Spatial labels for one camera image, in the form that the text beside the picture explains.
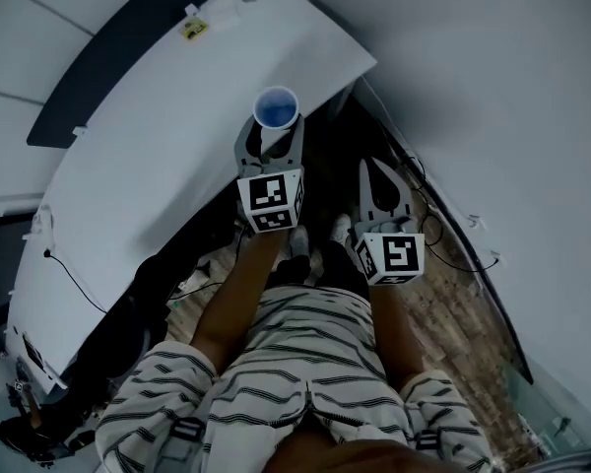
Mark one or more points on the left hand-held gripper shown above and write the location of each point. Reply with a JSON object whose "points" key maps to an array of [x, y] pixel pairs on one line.
{"points": [[271, 197]]}

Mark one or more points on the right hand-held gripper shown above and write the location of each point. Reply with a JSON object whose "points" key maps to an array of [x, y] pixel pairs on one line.
{"points": [[399, 256]]}

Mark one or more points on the white paper cup blue inside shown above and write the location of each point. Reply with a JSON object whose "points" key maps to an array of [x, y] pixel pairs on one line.
{"points": [[276, 107]]}

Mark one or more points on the person's left forearm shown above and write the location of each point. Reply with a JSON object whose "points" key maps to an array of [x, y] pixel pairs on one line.
{"points": [[241, 303]]}

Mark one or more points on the person's right forearm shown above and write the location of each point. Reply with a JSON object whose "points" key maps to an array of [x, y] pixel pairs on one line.
{"points": [[391, 338]]}

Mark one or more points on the person's right white shoe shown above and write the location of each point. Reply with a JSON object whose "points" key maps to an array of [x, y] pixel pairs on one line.
{"points": [[341, 228]]}

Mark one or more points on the person's white shoe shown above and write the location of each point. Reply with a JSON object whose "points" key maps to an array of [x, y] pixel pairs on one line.
{"points": [[341, 228], [300, 240]]}

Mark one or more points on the black table leg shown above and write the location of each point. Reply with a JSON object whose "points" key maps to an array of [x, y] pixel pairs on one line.
{"points": [[341, 102]]}

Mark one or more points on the person's black trousers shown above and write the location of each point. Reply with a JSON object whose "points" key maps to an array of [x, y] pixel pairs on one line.
{"points": [[337, 264]]}

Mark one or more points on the person's left white shoe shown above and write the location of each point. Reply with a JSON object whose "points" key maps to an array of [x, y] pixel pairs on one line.
{"points": [[300, 240]]}

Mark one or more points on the yellow black sticker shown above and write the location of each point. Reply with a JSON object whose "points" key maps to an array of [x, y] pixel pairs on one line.
{"points": [[193, 28]]}

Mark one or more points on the white box on floor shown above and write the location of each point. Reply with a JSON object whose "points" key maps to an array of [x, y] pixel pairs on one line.
{"points": [[197, 277]]}

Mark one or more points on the striped white shirt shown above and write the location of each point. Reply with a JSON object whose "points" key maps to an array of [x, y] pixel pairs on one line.
{"points": [[300, 362]]}

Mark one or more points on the clear glass panel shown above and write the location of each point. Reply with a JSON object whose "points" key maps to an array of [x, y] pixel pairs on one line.
{"points": [[542, 412]]}

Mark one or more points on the dark grey box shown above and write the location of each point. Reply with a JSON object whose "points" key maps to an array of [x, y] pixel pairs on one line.
{"points": [[7, 264]]}

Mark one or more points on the black equipment pile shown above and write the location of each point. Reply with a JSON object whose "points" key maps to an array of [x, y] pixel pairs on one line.
{"points": [[27, 439]]}

